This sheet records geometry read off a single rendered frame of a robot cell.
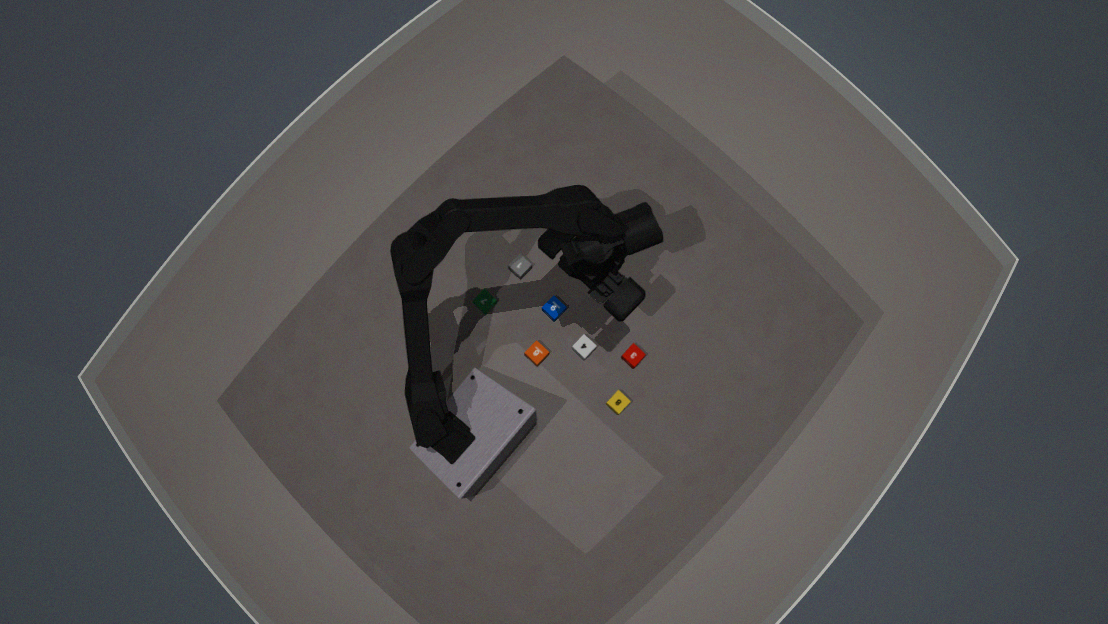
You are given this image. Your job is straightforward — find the blue block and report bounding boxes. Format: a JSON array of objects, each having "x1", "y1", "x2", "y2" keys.
[{"x1": 542, "y1": 296, "x2": 567, "y2": 323}]

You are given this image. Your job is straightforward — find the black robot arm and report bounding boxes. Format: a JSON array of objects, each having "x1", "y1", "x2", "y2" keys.
[{"x1": 390, "y1": 185, "x2": 663, "y2": 464}]

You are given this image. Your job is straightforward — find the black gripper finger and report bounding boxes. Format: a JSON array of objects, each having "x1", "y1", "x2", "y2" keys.
[
  {"x1": 587, "y1": 277, "x2": 624, "y2": 303},
  {"x1": 558, "y1": 260, "x2": 579, "y2": 279}
]

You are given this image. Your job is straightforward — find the orange block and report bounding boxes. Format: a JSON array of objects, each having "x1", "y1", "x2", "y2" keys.
[{"x1": 524, "y1": 340, "x2": 548, "y2": 367}]

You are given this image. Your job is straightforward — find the red block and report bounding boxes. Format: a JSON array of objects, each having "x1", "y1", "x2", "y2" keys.
[{"x1": 620, "y1": 342, "x2": 646, "y2": 369}]

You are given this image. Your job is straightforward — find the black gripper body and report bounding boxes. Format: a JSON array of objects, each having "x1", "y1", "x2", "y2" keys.
[{"x1": 538, "y1": 229, "x2": 645, "y2": 321}]

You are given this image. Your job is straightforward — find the yellow block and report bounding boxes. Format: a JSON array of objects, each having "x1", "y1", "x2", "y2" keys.
[{"x1": 606, "y1": 390, "x2": 630, "y2": 415}]

